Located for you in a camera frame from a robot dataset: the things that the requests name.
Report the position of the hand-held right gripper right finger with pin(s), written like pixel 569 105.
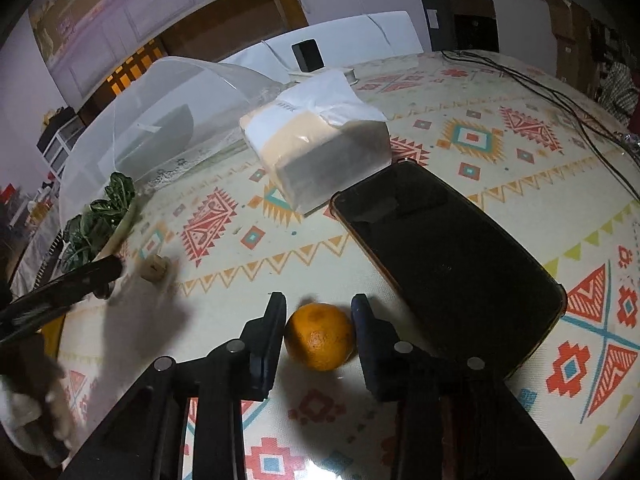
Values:
pixel 361 330

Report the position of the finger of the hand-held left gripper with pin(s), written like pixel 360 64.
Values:
pixel 75 282

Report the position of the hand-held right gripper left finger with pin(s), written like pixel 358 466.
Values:
pixel 272 330

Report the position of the orange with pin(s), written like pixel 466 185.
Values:
pixel 320 336

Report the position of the person's left hand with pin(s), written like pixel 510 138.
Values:
pixel 25 412

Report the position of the leafy greens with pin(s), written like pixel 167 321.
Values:
pixel 95 225

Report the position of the white plate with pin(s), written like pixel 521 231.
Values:
pixel 125 227

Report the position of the small beige block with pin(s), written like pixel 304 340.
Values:
pixel 155 267

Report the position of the black tray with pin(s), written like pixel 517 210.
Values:
pixel 450 270

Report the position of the white drawer cabinet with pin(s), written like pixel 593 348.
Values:
pixel 60 140

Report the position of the yellow toy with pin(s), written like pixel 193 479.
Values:
pixel 48 117

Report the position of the tissue pack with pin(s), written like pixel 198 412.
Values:
pixel 310 155

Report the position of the translucent mesh food cover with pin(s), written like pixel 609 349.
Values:
pixel 165 90

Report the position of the white round container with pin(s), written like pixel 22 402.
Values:
pixel 345 74

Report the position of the small black box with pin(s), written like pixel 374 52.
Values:
pixel 308 56

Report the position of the white chair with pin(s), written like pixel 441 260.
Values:
pixel 400 30
pixel 345 40

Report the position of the brown wooden panel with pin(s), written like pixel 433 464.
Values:
pixel 225 20

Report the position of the black speaker box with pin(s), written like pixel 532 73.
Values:
pixel 460 20

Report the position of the plaid cloth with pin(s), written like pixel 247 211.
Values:
pixel 620 90

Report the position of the cardboard box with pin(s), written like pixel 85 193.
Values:
pixel 567 40

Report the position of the dark storage shelf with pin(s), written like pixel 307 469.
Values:
pixel 610 40

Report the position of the purple wall poster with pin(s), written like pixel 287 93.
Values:
pixel 125 15

